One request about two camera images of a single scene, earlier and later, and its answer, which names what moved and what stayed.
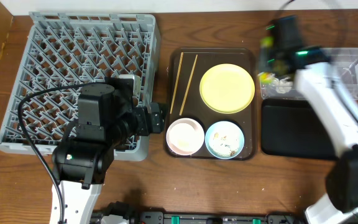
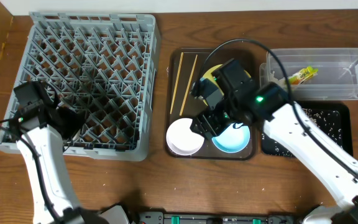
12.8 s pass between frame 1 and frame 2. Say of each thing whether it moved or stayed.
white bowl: stayed
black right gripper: moved
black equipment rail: stayed
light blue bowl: moved
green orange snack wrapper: moved
